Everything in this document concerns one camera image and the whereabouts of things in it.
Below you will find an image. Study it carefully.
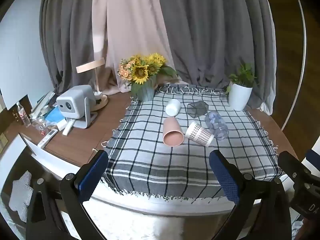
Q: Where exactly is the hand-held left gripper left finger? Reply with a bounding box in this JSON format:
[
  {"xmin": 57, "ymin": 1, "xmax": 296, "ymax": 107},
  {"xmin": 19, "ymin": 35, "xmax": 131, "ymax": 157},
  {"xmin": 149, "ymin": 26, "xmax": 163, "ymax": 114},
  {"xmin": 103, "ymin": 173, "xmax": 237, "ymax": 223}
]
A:
[{"xmin": 25, "ymin": 150, "xmax": 109, "ymax": 240}]

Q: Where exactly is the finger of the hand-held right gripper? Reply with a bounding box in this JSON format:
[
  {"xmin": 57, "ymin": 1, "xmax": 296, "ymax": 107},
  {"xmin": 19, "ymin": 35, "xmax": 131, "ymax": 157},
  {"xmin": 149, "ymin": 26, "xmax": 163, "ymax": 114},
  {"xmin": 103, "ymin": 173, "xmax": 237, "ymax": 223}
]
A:
[{"xmin": 278, "ymin": 151, "xmax": 313, "ymax": 188}]

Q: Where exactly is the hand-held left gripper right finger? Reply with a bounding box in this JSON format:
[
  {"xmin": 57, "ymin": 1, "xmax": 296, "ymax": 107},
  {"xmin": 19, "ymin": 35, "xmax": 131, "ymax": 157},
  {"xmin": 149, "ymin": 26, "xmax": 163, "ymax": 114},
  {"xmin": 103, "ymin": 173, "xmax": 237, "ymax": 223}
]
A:
[{"xmin": 209, "ymin": 150, "xmax": 292, "ymax": 240}]

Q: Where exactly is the dotted paper cup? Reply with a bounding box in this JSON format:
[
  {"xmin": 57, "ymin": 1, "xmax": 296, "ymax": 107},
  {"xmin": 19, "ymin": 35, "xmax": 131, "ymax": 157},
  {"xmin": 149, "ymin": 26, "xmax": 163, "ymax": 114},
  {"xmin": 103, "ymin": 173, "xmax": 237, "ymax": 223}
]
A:
[{"xmin": 184, "ymin": 121, "xmax": 215, "ymax": 147}]

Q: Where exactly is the clear plastic cup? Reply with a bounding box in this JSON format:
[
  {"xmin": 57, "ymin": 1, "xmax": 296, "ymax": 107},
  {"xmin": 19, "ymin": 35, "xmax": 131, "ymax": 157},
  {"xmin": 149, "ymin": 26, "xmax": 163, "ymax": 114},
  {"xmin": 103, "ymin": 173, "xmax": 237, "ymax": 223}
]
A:
[{"xmin": 205, "ymin": 111, "xmax": 229, "ymax": 141}]

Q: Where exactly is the pink cup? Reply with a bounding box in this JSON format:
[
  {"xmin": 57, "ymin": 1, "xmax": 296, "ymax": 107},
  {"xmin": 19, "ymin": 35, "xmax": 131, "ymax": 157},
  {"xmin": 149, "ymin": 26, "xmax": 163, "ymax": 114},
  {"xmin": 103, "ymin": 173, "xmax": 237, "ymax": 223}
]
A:
[{"xmin": 162, "ymin": 117, "xmax": 185, "ymax": 147}]

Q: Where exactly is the dark hexagonal glass cup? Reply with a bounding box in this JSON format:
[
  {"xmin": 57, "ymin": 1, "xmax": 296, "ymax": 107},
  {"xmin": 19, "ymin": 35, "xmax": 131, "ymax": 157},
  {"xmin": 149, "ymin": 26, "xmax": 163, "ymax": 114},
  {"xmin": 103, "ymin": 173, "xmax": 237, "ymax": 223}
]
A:
[{"xmin": 187, "ymin": 101, "xmax": 209, "ymax": 119}]

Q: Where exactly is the white cup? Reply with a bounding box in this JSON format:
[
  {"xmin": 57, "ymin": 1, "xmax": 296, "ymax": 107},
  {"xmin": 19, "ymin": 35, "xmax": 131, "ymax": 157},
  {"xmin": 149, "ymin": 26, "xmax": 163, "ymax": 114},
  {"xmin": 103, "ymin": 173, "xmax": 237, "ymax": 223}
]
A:
[{"xmin": 165, "ymin": 99, "xmax": 181, "ymax": 117}]

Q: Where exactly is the short white remote control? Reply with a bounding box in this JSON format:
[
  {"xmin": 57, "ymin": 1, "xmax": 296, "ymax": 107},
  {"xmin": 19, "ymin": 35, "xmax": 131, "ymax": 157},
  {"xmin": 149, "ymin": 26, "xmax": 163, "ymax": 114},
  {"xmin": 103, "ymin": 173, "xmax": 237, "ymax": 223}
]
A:
[{"xmin": 62, "ymin": 120, "xmax": 75, "ymax": 136}]

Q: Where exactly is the long white remote control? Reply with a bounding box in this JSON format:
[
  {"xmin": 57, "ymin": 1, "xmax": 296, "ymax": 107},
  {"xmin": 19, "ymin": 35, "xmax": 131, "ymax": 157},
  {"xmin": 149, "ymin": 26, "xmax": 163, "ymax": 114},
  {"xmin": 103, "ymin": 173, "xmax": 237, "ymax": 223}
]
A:
[{"xmin": 37, "ymin": 129, "xmax": 58, "ymax": 148}]

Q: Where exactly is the grey checked cloth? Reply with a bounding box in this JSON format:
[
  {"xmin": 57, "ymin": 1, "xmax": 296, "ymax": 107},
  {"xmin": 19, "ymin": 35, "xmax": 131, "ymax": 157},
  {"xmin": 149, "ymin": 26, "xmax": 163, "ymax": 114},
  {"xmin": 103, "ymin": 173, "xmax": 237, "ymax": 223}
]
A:
[{"xmin": 101, "ymin": 84, "xmax": 284, "ymax": 201}]

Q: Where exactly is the grey star cushion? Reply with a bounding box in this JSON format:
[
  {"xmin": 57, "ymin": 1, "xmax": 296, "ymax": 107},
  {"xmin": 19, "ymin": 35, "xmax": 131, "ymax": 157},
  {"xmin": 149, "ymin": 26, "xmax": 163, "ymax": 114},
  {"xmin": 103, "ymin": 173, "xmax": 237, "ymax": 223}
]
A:
[{"xmin": 9, "ymin": 170, "xmax": 34, "ymax": 223}]

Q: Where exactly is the grey projector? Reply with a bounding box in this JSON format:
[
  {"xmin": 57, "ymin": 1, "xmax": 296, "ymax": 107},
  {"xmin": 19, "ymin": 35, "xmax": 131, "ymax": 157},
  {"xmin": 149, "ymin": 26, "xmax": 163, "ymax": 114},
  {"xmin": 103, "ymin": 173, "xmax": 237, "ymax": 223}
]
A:
[{"xmin": 56, "ymin": 85, "xmax": 98, "ymax": 128}]

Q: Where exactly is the white plant pot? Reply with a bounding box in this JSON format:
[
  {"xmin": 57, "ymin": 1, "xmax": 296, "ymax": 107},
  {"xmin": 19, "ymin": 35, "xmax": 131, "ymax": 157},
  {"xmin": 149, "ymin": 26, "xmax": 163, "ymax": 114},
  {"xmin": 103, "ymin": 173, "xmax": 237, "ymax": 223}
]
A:
[{"xmin": 228, "ymin": 81, "xmax": 253, "ymax": 111}]

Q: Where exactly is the plastic water bottle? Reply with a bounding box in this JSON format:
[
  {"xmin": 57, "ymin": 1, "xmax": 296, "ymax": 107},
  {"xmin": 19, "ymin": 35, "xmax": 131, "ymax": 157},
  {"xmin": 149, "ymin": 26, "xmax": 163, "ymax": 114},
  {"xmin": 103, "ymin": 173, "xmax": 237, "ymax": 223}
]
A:
[{"xmin": 15, "ymin": 102, "xmax": 31, "ymax": 127}]

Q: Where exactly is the grey flower vase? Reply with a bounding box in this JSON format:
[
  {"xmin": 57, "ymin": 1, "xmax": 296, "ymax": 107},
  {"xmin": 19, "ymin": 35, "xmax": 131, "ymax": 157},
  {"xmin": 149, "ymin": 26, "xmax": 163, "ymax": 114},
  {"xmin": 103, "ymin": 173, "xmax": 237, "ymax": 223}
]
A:
[{"xmin": 135, "ymin": 76, "xmax": 157, "ymax": 102}]

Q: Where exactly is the green potted plant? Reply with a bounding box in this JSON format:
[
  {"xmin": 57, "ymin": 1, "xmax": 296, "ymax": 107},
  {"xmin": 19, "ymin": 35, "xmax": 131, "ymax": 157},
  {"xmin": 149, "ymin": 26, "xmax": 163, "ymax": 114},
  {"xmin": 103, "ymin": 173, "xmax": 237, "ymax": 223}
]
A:
[{"xmin": 225, "ymin": 62, "xmax": 258, "ymax": 94}]

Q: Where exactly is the white desk lamp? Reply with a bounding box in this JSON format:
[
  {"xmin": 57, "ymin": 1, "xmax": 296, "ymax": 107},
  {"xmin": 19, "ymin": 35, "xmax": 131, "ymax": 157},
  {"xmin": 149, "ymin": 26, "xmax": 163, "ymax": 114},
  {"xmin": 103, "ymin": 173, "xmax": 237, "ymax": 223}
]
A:
[{"xmin": 76, "ymin": 57, "xmax": 109, "ymax": 110}]

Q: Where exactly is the sunflower bouquet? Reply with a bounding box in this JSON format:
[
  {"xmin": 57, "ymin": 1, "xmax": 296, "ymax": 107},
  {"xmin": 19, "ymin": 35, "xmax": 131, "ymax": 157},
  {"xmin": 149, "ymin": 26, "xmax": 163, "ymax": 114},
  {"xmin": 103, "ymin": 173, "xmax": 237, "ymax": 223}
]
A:
[{"xmin": 117, "ymin": 52, "xmax": 178, "ymax": 93}]

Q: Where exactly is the white curved pole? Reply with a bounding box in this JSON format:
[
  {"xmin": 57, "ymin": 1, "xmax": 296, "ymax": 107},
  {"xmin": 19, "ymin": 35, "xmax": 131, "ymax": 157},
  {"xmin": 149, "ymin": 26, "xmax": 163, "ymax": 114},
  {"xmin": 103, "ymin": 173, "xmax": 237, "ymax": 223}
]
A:
[{"xmin": 281, "ymin": 0, "xmax": 307, "ymax": 133}]

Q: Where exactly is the grey curtain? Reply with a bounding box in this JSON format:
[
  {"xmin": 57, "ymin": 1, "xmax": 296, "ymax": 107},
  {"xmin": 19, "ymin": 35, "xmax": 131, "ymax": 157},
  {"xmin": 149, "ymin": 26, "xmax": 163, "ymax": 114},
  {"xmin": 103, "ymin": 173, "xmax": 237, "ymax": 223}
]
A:
[
  {"xmin": 39, "ymin": 0, "xmax": 100, "ymax": 95},
  {"xmin": 155, "ymin": 0, "xmax": 275, "ymax": 115}
]

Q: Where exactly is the pink curtain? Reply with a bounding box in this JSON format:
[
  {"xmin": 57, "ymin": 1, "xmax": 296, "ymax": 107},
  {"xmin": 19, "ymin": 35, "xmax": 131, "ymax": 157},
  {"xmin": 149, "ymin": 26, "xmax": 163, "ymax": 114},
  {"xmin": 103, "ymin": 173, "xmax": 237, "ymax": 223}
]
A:
[{"xmin": 91, "ymin": 0, "xmax": 173, "ymax": 96}]

